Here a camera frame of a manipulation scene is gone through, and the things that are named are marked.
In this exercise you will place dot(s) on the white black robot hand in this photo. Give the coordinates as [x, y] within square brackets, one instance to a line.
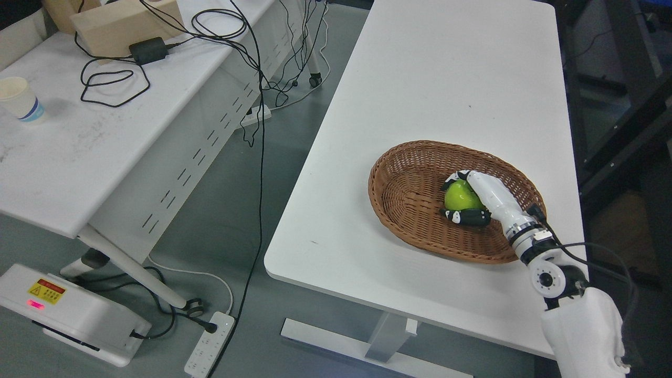
[497, 203]

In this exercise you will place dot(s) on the green apple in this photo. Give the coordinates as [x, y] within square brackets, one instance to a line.
[459, 196]

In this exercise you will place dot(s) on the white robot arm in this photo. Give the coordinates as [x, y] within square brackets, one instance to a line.
[581, 323]

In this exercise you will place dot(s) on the black metal shelf rack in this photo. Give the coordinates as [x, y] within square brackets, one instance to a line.
[616, 64]

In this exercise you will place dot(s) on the brown wicker basket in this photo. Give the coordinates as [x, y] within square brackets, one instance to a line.
[404, 190]

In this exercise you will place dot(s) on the white floor power strip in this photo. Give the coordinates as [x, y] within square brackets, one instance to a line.
[210, 345]

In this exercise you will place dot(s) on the black power adapter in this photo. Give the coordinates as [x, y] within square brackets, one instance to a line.
[148, 51]

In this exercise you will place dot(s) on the white folding desk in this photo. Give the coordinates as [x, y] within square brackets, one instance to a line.
[114, 178]

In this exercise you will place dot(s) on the cardboard box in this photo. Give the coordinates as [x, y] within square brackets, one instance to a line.
[108, 28]

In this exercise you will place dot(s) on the white machine with warning label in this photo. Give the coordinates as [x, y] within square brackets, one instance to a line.
[76, 316]

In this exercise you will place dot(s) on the paper cup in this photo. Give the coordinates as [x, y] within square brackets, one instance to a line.
[18, 98]

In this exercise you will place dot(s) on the white pedestal table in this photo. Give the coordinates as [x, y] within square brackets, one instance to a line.
[432, 87]

